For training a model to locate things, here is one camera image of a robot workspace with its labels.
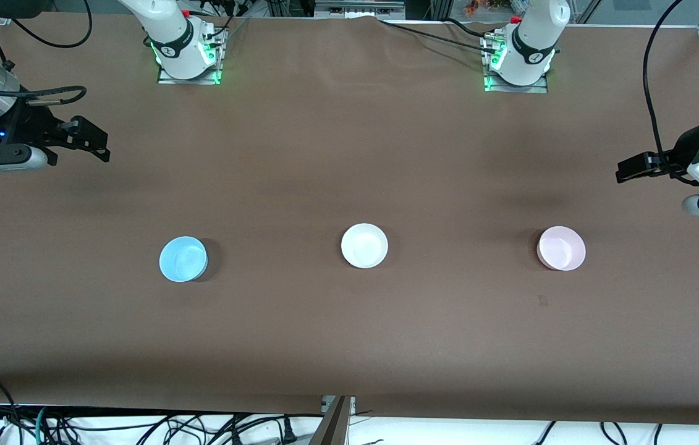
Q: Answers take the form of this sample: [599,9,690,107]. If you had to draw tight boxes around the pink bowl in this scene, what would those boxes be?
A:
[536,226,587,272]

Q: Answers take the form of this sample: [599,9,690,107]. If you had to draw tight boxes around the light blue bowl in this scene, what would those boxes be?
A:
[159,236,208,283]

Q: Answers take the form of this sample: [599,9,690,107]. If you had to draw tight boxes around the white bowl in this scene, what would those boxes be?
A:
[341,223,389,269]

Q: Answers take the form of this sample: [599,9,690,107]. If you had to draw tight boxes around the brown table cover sheet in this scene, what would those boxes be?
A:
[0,14,699,427]

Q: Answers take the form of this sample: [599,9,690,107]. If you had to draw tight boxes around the silver electronics box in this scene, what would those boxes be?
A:
[315,0,406,20]

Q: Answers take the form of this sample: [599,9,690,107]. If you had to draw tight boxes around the grey metal beam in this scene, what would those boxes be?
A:
[308,399,351,445]

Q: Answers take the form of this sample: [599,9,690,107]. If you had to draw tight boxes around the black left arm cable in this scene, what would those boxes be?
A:
[642,0,699,186]

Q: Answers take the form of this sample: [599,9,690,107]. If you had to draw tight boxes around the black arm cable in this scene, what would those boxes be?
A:
[642,0,699,186]
[0,0,94,70]

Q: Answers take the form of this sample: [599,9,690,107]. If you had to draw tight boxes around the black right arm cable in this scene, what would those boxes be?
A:
[0,0,94,70]

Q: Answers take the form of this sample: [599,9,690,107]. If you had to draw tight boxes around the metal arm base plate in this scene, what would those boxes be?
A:
[156,28,225,86]
[483,34,549,95]

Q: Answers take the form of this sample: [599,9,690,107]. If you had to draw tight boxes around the short black table cable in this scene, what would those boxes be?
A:
[447,17,499,39]

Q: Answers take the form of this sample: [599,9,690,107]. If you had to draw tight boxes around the long black table cable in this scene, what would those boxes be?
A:
[379,20,493,47]

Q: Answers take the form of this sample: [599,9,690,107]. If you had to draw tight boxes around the tangled black floor cables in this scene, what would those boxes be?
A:
[0,409,325,445]

